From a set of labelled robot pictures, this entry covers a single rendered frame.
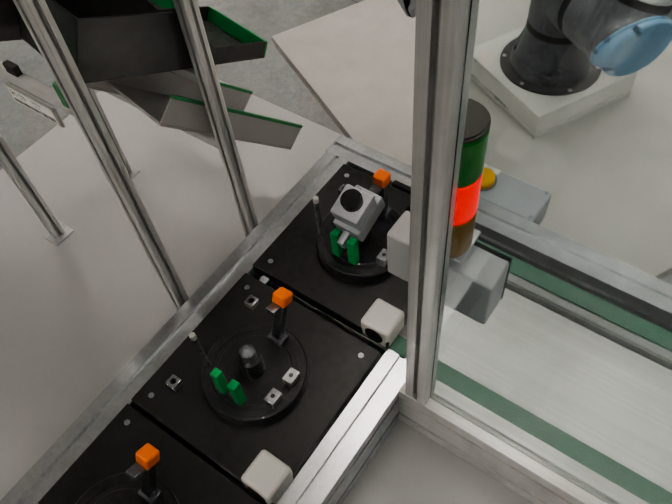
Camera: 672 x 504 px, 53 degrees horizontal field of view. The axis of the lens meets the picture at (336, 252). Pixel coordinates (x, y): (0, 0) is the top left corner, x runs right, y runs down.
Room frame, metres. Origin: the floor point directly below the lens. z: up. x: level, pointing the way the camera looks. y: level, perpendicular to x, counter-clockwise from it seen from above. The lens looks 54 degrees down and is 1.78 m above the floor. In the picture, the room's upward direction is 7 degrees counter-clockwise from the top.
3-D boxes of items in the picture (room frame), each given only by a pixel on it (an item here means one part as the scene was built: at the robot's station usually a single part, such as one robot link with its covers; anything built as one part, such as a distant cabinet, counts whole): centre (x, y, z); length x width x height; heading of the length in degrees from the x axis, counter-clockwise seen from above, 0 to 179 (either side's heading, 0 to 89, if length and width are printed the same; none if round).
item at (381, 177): (0.62, -0.07, 1.04); 0.04 x 0.02 x 0.08; 139
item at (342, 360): (0.40, 0.13, 1.01); 0.24 x 0.24 x 0.13; 49
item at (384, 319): (0.45, -0.05, 0.97); 0.05 x 0.05 x 0.04; 49
